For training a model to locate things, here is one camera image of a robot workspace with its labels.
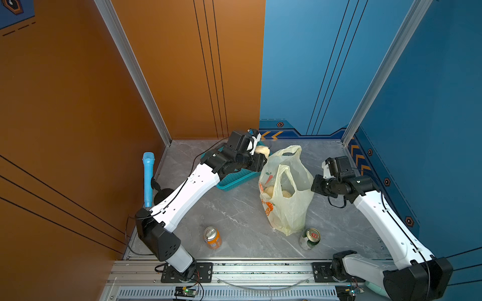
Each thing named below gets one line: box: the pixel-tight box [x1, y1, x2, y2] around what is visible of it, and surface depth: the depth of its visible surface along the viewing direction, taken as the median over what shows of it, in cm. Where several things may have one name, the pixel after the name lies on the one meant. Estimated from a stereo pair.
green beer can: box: [301, 227, 322, 248], surface depth 74 cm
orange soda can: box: [203, 225, 223, 250], surface depth 74 cm
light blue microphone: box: [141, 151, 156, 208], surface depth 80 cm
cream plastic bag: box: [258, 144, 315, 237], surface depth 75 cm
